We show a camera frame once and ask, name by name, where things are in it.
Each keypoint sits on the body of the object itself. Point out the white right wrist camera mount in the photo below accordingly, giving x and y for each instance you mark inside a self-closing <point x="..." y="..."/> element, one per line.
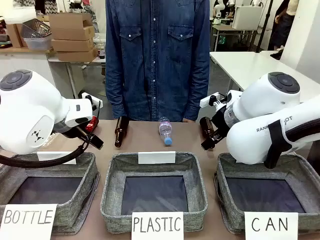
<point x="207" y="101"/>

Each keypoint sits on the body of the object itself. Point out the open cardboard box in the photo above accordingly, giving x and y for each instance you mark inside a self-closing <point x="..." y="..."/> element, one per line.
<point x="70" y="21"/>

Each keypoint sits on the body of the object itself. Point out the background workbench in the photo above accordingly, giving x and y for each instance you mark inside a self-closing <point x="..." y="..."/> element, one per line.
<point x="232" y="27"/>

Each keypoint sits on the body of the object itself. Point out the large white table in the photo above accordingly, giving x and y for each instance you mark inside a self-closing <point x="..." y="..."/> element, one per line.
<point x="250" y="67"/>

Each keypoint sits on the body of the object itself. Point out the small upright cardboard box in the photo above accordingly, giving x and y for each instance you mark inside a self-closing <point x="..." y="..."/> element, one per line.
<point x="14" y="35"/>

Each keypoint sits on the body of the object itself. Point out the person in denim shirt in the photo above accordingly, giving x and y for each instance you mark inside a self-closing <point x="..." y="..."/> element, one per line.
<point x="157" y="62"/>

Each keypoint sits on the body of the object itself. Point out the white box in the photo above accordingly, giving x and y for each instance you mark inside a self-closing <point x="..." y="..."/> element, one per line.
<point x="246" y="17"/>

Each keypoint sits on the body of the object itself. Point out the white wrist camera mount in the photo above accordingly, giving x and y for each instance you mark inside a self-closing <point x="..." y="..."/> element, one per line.
<point x="87" y="97"/>
<point x="207" y="101"/>

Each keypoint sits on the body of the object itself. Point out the small blue-capped water bottle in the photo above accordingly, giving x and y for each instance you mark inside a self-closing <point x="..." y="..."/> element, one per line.
<point x="165" y="128"/>

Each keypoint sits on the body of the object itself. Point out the black tripod pole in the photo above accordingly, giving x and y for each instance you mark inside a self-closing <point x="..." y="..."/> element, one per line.
<point x="265" y="25"/>

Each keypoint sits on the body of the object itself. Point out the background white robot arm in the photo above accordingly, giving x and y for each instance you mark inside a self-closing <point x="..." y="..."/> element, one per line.
<point x="219" y="8"/>

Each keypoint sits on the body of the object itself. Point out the white desk with legs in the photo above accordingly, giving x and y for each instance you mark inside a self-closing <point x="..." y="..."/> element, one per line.
<point x="71" y="75"/>

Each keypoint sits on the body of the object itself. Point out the person's left forearm denim sleeve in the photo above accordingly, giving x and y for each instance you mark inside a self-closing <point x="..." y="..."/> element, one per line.
<point x="197" y="100"/>

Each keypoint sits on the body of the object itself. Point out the stout brown glass bottle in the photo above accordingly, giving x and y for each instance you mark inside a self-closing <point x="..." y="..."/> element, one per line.
<point x="207" y="126"/>

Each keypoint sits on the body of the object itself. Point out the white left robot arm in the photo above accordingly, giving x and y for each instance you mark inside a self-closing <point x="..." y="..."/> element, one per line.
<point x="25" y="112"/>

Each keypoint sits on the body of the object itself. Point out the slim brown glass bottle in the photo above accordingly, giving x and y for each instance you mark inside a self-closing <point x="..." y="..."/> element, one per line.
<point x="121" y="130"/>

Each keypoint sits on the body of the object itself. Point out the blank white card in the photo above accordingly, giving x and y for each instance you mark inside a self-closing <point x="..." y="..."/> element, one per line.
<point x="156" y="157"/>
<point x="57" y="156"/>

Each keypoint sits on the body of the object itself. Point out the background person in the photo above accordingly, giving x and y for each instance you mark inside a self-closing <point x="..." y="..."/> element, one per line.
<point x="282" y="27"/>

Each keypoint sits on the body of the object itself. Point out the person's left hand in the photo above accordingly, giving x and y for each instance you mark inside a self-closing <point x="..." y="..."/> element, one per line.
<point x="188" y="120"/>

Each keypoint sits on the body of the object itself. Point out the dark mesh basket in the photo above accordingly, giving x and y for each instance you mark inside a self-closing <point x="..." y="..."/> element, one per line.
<point x="37" y="28"/>

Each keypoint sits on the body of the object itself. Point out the flat cardboard box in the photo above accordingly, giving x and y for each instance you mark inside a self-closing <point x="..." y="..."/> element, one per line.
<point x="77" y="55"/>
<point x="72" y="45"/>
<point x="72" y="34"/>

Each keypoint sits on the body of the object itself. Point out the CAN paper sign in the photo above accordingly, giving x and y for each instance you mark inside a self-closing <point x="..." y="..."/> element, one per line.
<point x="271" y="225"/>

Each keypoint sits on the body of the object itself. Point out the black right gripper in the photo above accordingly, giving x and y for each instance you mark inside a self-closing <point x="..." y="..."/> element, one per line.
<point x="220" y="122"/>

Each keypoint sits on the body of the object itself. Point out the grey fabric basket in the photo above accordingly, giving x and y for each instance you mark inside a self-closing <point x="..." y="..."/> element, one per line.
<point x="112" y="187"/>
<point x="225" y="190"/>
<point x="82" y="180"/>

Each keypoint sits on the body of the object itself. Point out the white cabinet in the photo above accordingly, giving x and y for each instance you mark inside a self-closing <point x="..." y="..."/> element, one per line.
<point x="25" y="62"/>

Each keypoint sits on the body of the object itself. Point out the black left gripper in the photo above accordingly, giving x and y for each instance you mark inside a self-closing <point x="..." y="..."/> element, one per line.
<point x="67" y="131"/>

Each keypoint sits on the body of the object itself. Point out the clear plastic bin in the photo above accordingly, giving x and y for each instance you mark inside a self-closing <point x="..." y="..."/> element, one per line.
<point x="37" y="43"/>

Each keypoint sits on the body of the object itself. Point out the BOTTLE paper sign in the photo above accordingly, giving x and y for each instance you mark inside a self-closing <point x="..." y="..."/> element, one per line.
<point x="27" y="220"/>

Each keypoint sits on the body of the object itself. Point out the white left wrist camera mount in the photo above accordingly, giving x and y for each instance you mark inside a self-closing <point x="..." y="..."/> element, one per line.
<point x="87" y="97"/>

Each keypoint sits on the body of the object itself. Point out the person's right forearm denim sleeve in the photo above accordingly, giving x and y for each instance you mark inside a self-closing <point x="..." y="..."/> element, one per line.
<point x="113" y="95"/>

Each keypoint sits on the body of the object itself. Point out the PLASTIC paper sign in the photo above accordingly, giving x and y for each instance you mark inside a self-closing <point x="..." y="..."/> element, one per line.
<point x="157" y="225"/>

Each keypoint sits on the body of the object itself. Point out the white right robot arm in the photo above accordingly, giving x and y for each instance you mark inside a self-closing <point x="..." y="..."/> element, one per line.
<point x="250" y="140"/>

